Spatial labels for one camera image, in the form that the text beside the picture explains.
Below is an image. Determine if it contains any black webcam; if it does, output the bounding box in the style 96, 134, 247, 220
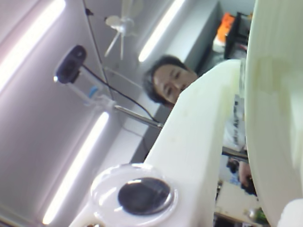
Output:
53, 44, 88, 85

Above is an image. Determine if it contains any long ceiling light tube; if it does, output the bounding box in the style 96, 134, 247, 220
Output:
138, 0, 186, 63
42, 111, 110, 225
0, 0, 66, 93

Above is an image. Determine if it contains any white plate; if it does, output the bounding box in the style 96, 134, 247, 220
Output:
244, 0, 303, 227

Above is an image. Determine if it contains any silver metal rod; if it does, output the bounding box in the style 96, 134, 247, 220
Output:
114, 105, 164, 129

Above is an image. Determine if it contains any thin black hanging cable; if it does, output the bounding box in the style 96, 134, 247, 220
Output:
82, 0, 112, 100

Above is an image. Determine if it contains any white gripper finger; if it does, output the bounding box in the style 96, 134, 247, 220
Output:
70, 59, 242, 227
276, 198, 303, 227

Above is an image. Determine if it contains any black metal shelf frame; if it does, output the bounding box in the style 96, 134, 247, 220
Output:
223, 11, 256, 60

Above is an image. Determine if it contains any black webcam cable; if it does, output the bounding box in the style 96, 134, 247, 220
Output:
81, 64, 162, 124

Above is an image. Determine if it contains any white ceiling fan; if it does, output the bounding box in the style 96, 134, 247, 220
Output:
103, 0, 145, 61

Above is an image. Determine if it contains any clear webcam clamp mount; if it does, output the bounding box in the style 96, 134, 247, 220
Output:
68, 67, 117, 114

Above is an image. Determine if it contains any orange and white box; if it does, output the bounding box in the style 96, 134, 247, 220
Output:
212, 12, 237, 52

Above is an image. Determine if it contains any person head black hair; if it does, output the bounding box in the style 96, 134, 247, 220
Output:
141, 54, 199, 110

